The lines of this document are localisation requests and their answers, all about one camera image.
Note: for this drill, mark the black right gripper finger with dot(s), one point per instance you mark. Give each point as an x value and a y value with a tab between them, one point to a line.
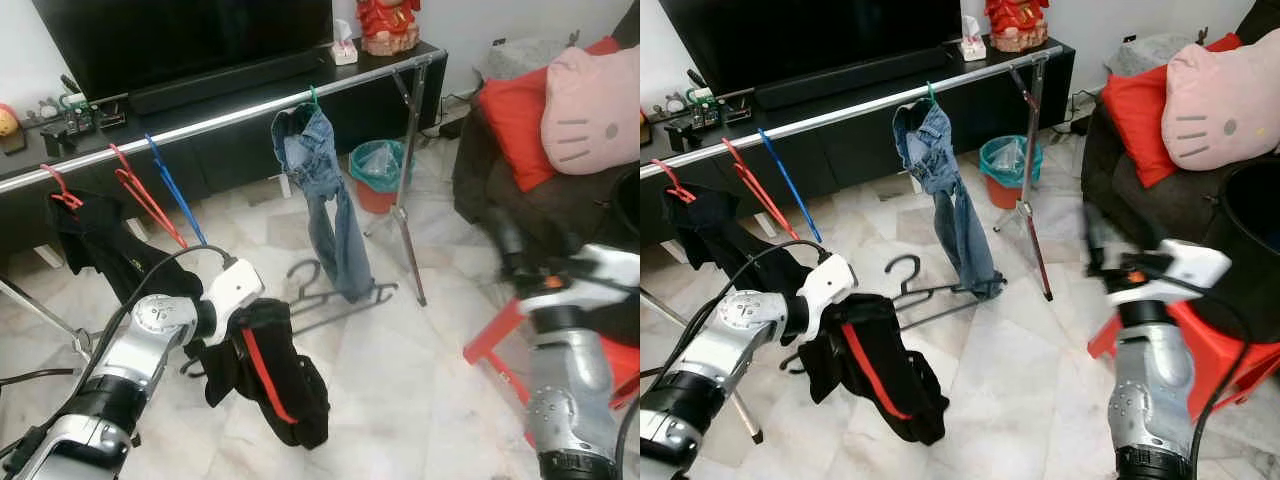
510	245
1097	238

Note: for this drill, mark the black garment red stripe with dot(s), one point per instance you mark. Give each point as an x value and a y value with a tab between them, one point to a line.
290	390
890	385

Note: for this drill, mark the black hanger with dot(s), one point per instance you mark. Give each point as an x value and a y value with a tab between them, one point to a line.
955	300
345	305

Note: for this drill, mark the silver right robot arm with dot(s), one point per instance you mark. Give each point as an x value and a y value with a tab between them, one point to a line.
575	390
1150	390

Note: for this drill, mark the red hanger carrying shirt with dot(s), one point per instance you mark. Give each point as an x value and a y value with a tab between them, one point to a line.
65	198
675	192

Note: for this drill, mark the blue hanger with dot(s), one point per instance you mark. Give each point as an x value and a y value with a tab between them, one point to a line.
177	190
790	185

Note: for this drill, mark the empty red hanger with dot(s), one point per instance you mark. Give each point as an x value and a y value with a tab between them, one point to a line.
760	188
148	195

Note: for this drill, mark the grey sofa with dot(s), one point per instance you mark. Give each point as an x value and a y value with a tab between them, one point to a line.
500	215
1140	210

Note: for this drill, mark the red plastic stool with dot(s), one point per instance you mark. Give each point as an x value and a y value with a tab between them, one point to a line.
1225	345
495	340

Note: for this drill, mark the red waste bin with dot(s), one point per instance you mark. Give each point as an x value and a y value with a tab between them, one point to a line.
375	200
1005	197

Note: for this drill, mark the green plastic bin bag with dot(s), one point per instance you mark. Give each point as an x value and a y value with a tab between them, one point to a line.
1010	160
380	163

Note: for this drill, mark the black laundry basket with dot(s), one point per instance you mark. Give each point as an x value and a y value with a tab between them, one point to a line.
1250	210
630	200

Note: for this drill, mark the black t-shirt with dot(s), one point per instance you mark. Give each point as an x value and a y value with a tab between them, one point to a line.
100	250
735	250

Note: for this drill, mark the black television cabinet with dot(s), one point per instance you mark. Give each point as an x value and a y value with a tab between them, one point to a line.
370	100
1000	95

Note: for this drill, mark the blue jeans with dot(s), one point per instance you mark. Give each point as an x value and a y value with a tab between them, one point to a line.
320	170
940	165

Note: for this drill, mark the light grey throw cloth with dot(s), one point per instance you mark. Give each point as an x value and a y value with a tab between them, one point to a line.
1145	55
520	58

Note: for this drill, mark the small grey figure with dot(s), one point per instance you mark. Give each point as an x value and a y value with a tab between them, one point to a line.
676	102
46	107

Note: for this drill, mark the red figurine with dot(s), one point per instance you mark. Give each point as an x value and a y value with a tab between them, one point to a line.
1017	25
388	27

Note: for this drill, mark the white tissue box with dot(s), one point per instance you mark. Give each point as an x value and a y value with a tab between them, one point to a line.
973	45
344	48

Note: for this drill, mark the green desk gadget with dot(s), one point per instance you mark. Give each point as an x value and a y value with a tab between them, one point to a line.
710	105
85	110

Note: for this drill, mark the silver metal clothes rack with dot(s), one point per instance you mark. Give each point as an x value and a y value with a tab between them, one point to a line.
230	115
850	110

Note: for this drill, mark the black soundbar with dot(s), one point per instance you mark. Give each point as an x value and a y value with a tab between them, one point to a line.
860	77
230	82

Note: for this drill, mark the black television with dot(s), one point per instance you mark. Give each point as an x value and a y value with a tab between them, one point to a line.
180	40
810	38

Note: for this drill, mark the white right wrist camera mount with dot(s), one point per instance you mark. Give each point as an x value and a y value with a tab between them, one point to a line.
600	275
1190	268

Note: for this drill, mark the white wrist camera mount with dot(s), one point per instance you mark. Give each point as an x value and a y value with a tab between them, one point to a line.
600	275
828	285
1190	268
235	290

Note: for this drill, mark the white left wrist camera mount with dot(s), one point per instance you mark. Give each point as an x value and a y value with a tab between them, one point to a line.
235	290
828	285

